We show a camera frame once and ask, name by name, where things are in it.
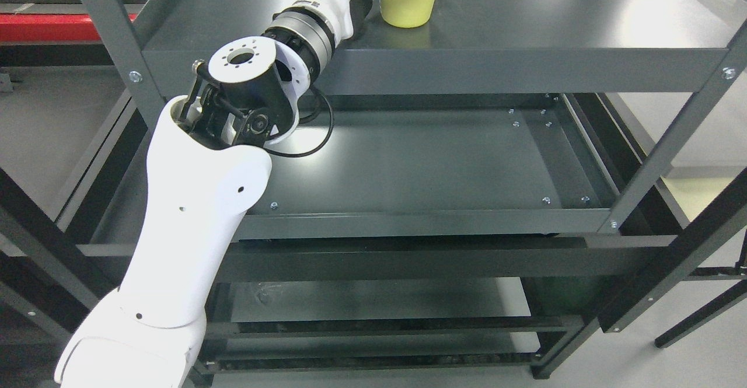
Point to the yellow plastic cup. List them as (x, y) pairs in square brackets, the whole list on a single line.
[(406, 14)]

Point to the dark grey metal shelf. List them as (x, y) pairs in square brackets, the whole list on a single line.
[(483, 190)]

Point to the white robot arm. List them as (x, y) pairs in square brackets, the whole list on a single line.
[(207, 164)]

